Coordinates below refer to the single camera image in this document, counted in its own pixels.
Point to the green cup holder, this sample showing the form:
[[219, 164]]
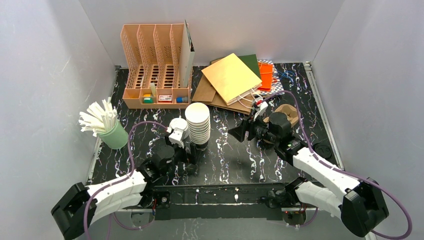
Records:
[[116, 138]]

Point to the orange paper bag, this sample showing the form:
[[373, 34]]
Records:
[[266, 74]]

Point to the stack of white lids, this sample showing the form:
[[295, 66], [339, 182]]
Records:
[[180, 123]]

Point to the black round lid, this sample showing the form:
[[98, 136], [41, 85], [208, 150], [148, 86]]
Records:
[[323, 150]]

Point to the blue cap small item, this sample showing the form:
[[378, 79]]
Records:
[[182, 99]]

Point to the green yellow small item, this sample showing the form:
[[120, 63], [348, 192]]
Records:
[[148, 99]]

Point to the red white small box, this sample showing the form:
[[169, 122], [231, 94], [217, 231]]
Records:
[[165, 98]]

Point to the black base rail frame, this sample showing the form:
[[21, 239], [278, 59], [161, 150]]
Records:
[[218, 201]]

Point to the pink desk file organizer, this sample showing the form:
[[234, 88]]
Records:
[[152, 52]]

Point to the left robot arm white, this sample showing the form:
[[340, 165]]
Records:
[[82, 204]]

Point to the dark green paper bag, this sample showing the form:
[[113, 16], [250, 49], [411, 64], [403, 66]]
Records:
[[251, 63]]

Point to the brown kraft paper bag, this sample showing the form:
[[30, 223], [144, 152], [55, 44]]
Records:
[[205, 93]]

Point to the cardboard two-cup carrier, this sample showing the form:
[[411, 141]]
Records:
[[288, 114]]

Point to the tan paper bag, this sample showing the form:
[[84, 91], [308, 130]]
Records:
[[231, 78]]

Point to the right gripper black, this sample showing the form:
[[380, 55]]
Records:
[[249, 128]]

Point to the white wrapped straws bundle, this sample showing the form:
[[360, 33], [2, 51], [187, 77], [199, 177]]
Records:
[[98, 118]]

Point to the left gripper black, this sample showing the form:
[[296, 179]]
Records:
[[189, 153]]

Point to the white folder in organizer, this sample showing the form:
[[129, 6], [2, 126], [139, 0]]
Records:
[[186, 59]]

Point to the stack of paper cups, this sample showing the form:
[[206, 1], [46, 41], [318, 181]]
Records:
[[197, 116]]

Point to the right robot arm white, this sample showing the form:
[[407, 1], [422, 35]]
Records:
[[359, 204]]

